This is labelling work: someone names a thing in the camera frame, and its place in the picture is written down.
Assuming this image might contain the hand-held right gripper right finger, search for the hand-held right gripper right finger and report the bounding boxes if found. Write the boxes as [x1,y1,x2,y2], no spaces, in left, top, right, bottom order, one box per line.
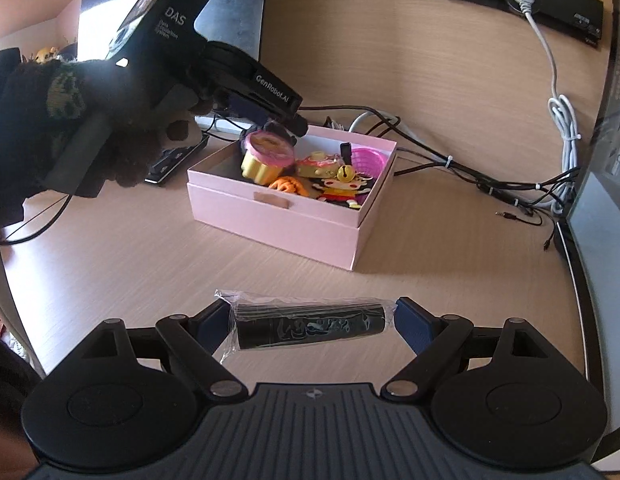
[381,296,553,402]

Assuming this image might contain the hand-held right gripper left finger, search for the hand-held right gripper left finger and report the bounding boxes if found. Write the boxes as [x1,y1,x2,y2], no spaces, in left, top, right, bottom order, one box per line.
[64,300,245,402]

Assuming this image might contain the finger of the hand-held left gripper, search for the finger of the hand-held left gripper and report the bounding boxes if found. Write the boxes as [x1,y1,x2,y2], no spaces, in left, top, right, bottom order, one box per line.
[210,87,309,138]
[202,40,305,113]

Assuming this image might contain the yellow cupcake toy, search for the yellow cupcake toy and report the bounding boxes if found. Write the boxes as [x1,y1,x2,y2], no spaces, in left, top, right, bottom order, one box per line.
[240,130,295,185]

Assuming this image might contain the orange pumpkin toy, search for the orange pumpkin toy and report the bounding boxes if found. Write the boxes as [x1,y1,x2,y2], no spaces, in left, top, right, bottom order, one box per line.
[267,175,308,196]

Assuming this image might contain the cream keychain charm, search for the cream keychain charm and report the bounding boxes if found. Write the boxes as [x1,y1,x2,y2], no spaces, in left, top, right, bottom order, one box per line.
[296,151,347,179]

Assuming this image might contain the plastic-wrapped black roll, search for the plastic-wrapped black roll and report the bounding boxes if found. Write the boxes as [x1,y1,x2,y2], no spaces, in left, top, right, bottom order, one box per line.
[215,289,397,365]

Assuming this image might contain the pink cardboard box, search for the pink cardboard box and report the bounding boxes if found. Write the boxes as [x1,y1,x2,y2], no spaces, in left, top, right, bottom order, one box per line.
[186,125,398,272]

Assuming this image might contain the cartoon figure keychain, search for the cartoon figure keychain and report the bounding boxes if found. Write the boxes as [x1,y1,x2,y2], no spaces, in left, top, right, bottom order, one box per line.
[310,172,378,210]

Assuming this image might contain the person's left hand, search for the person's left hand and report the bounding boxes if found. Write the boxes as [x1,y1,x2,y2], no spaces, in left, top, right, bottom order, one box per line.
[0,47,211,231]

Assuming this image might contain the white desktop hub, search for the white desktop hub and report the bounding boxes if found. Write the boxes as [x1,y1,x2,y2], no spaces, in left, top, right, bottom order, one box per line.
[195,112,263,136]

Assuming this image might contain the black computer monitor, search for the black computer monitor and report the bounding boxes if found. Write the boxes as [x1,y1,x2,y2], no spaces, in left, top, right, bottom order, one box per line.
[77,0,268,63]

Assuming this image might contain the black keyboard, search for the black keyboard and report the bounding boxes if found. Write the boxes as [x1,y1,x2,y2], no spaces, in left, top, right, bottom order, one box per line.
[144,132,211,186]

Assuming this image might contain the pink plastic basket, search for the pink plastic basket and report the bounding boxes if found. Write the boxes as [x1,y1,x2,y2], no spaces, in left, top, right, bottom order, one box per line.
[350,146,388,181]

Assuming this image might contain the right dark monitor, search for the right dark monitor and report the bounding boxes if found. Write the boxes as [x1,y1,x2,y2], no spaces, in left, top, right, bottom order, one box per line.
[552,0,620,480]

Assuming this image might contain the grey cable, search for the grey cable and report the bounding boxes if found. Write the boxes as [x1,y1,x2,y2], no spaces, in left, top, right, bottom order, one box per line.
[347,111,421,146]

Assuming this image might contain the black cable bundle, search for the black cable bundle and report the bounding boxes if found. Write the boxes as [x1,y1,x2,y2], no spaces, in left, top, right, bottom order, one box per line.
[300,105,581,253]

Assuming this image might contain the white power cable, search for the white power cable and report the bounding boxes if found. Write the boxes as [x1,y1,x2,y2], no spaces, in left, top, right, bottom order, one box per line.
[510,0,583,216]

